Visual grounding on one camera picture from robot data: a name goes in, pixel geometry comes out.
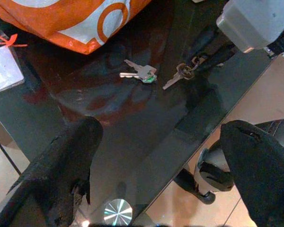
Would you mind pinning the black office chair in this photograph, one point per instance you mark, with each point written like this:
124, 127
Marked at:
282, 136

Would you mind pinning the round silver table fitting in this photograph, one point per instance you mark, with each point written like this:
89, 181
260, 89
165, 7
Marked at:
118, 212

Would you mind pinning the silver keys with green tag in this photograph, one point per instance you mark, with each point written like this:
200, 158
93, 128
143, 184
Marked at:
144, 72

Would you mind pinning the orange and white plastic bag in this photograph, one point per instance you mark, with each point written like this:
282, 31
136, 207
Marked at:
61, 21

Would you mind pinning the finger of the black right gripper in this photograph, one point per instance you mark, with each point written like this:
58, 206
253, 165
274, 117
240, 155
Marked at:
213, 59

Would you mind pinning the clear box with white lid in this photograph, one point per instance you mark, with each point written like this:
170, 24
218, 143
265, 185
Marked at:
3, 71

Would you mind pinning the orange ribbon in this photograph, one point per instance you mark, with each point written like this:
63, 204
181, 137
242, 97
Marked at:
10, 40

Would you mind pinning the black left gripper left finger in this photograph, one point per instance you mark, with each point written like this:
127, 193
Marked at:
59, 160

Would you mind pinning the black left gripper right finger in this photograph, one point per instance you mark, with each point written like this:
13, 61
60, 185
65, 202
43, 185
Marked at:
262, 170

